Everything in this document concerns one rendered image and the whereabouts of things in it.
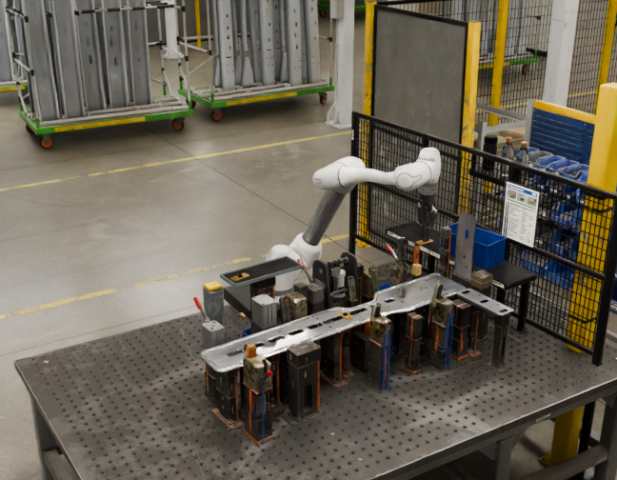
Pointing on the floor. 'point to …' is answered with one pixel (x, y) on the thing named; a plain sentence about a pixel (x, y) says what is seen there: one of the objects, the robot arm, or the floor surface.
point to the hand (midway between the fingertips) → (425, 233)
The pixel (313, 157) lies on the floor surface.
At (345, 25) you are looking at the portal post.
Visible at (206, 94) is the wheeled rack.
